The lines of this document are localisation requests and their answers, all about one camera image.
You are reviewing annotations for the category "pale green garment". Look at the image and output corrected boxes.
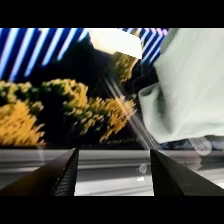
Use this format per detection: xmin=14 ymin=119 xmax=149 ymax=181
xmin=137 ymin=27 xmax=224 ymax=145

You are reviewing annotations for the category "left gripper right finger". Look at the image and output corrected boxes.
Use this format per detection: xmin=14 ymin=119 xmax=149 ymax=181
xmin=149 ymin=148 xmax=224 ymax=197

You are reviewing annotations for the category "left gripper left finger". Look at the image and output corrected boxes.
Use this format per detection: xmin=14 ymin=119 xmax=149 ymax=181
xmin=0 ymin=147 xmax=80 ymax=197

